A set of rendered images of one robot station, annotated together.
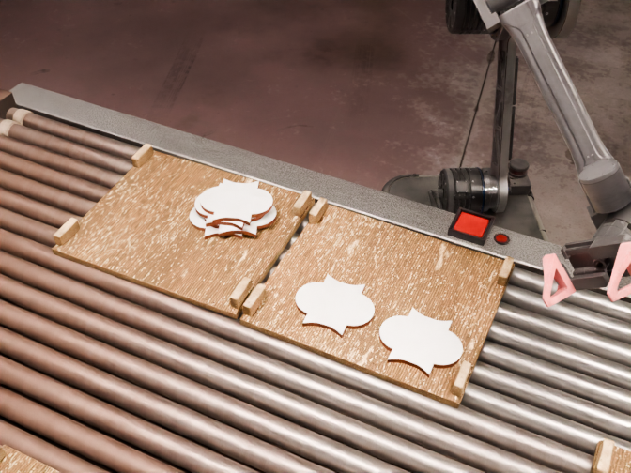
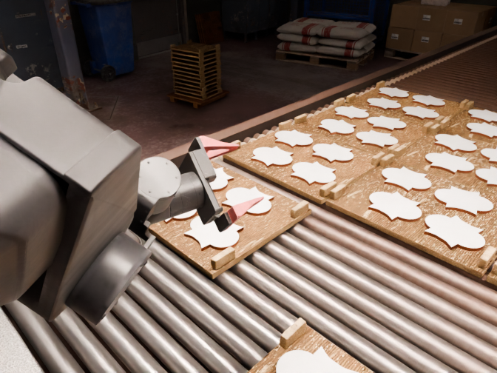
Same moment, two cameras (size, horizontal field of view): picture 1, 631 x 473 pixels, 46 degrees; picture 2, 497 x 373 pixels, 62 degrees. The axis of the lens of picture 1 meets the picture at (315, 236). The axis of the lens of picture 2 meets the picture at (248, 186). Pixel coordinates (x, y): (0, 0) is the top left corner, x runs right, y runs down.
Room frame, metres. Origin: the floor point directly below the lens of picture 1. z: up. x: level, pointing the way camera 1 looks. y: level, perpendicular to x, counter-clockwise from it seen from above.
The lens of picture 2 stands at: (1.22, -0.15, 1.55)
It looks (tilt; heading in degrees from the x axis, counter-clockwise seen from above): 31 degrees down; 199
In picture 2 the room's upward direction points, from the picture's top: straight up
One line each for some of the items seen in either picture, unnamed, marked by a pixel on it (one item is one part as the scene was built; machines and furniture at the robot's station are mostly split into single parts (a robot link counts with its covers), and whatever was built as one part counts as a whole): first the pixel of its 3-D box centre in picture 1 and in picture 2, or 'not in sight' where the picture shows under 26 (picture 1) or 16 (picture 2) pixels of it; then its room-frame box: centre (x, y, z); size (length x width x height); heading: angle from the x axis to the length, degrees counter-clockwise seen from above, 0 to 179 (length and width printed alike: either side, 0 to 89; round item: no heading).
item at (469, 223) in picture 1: (470, 226); not in sight; (1.11, -0.32, 0.92); 0.06 x 0.06 x 0.01; 65
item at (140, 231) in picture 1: (188, 224); not in sight; (1.11, 0.26, 0.93); 0.41 x 0.35 x 0.02; 66
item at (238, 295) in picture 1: (240, 292); not in sight; (0.90, 0.14, 0.95); 0.06 x 0.02 x 0.03; 156
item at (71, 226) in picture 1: (67, 232); not in sight; (1.06, 0.49, 0.95); 0.06 x 0.02 x 0.03; 156
